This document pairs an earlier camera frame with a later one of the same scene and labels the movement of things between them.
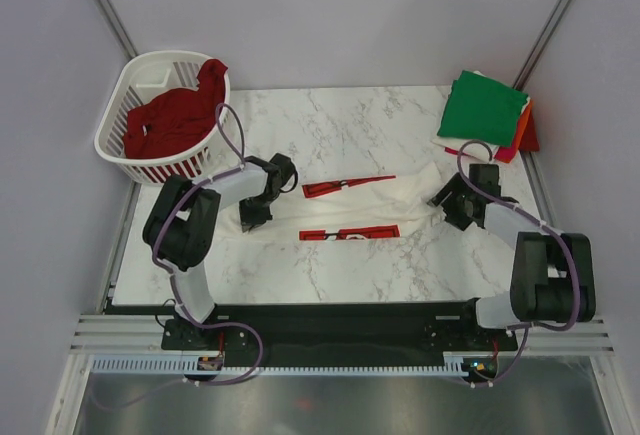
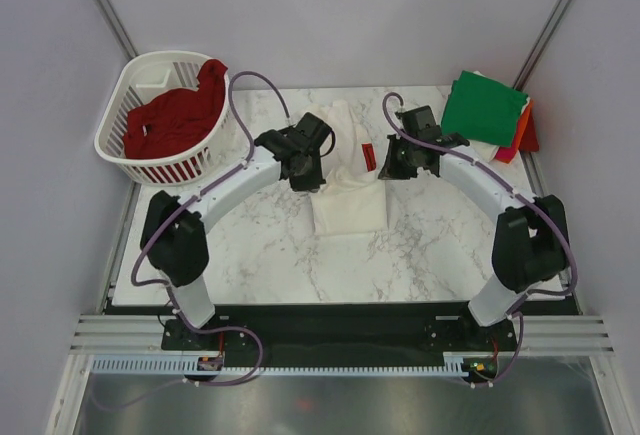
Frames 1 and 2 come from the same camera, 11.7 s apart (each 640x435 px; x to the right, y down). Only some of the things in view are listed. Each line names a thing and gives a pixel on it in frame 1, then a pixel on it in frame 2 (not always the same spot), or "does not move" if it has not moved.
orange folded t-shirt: x=523 y=122 does not move
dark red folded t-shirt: x=530 y=141 does not move
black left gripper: x=249 y=221 → x=311 y=184
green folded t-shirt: x=483 y=109 does not move
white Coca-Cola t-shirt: x=348 y=207 → x=353 y=199
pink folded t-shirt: x=503 y=153 does not move
